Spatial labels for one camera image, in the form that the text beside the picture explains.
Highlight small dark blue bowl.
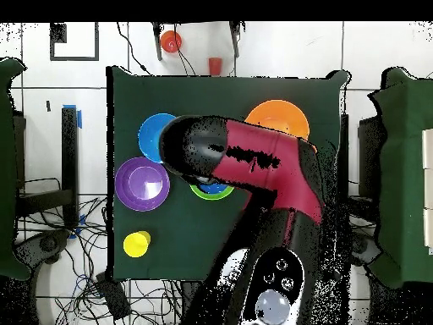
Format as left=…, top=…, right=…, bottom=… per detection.
left=197, top=182, right=230, bottom=196

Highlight green bowl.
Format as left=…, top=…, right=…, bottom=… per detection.
left=189, top=183, right=235, bottom=201

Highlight purple bowl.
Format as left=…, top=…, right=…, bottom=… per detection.
left=114, top=156, right=171, bottom=212

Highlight light blue bowl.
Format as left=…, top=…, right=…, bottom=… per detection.
left=137, top=113, right=178, bottom=164

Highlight dark green tablecloth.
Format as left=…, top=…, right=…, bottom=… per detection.
left=106, top=65, right=349, bottom=282

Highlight large orange bowl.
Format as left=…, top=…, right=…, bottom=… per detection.
left=244, top=99, right=318, bottom=154

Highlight yellow cup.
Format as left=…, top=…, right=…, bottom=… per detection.
left=123, top=230, right=152, bottom=259

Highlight orange-red cup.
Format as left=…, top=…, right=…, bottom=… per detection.
left=208, top=57, right=223, bottom=76

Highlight small orange bowl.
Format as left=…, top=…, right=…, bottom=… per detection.
left=159, top=30, right=184, bottom=54

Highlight blue tape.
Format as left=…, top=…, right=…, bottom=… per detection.
left=63, top=103, right=83, bottom=129

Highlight black power box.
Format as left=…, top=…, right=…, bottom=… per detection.
left=95, top=272, right=132, bottom=322

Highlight green cloth covered table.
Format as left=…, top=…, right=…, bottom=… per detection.
left=367, top=66, right=433, bottom=289
left=0, top=57, right=32, bottom=282

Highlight white boxes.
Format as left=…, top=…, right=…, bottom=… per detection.
left=421, top=128, right=433, bottom=256

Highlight black metal table frame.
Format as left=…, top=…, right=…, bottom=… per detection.
left=14, top=106, right=80, bottom=229
left=338, top=113, right=386, bottom=226

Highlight tangle of cables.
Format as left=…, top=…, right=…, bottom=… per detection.
left=16, top=177, right=184, bottom=325

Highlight black square frame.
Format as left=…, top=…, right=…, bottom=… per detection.
left=49, top=22, right=100, bottom=63

